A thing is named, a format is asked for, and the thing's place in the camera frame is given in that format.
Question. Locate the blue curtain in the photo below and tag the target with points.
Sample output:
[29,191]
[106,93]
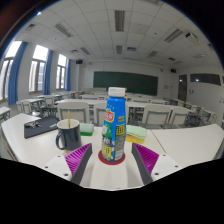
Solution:
[68,75]
[48,73]
[16,75]

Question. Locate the black wall speaker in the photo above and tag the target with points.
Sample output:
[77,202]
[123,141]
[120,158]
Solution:
[173,70]
[79,61]

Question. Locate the green chalkboard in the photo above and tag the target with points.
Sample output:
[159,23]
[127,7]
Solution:
[133,82]

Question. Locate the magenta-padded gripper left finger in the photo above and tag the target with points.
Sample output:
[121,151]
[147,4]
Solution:
[75,160]

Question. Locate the dark door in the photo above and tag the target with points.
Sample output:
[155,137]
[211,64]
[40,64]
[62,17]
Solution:
[182,88]

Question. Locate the bunch of keys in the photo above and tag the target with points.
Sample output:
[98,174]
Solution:
[32,124]

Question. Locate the wooden stick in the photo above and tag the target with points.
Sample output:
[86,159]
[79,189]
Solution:
[69,118]

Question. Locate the yellow and green sponge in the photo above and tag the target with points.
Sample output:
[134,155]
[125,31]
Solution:
[136,134]

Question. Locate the dark blue mug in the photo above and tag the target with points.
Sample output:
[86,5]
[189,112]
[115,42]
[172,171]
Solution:
[70,138]

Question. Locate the dark high wall window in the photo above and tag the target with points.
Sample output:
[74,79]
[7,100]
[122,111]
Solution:
[205,79]

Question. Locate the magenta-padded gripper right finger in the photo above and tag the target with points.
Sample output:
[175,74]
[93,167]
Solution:
[148,160]

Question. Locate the ceiling lights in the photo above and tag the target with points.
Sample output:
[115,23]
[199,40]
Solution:
[119,20]

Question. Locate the blue white-capped drink bottle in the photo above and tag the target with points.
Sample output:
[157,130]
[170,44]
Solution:
[114,126]

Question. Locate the classroom desks and chairs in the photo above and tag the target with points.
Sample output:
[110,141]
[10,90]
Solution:
[156,115]

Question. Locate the black mouse pad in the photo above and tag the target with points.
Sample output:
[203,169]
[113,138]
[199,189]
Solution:
[43,128]

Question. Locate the bright window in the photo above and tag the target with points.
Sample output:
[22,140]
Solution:
[60,71]
[7,66]
[37,68]

